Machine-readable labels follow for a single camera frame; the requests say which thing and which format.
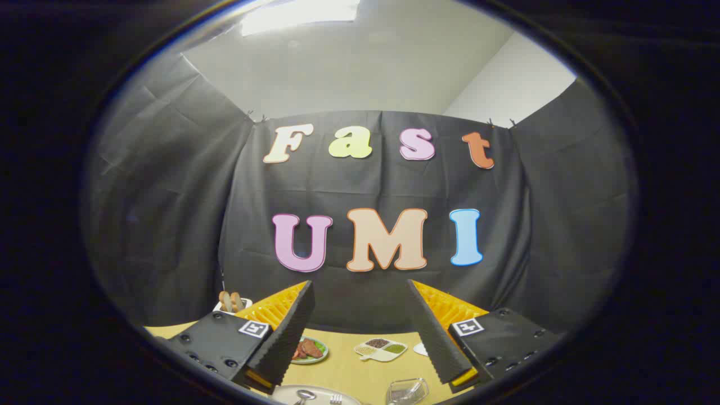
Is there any pale green food plate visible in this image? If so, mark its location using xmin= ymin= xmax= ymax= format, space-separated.
xmin=291 ymin=336 xmax=329 ymax=365

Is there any large white plate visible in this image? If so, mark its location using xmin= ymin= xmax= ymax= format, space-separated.
xmin=272 ymin=385 xmax=363 ymax=405

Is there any ceiling light panel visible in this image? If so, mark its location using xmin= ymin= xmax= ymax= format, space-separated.
xmin=241 ymin=0 xmax=361 ymax=37

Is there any metal wire cutlery basket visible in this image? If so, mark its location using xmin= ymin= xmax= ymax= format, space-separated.
xmin=386 ymin=378 xmax=430 ymax=405

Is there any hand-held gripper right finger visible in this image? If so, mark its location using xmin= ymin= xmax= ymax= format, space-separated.
xmin=406 ymin=279 xmax=563 ymax=394

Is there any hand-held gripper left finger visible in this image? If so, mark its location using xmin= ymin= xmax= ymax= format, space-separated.
xmin=155 ymin=280 xmax=316 ymax=395

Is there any white divided bean dish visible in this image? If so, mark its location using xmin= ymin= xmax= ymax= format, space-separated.
xmin=354 ymin=337 xmax=408 ymax=362

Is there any white toaster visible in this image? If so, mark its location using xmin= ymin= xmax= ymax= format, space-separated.
xmin=213 ymin=297 xmax=254 ymax=317

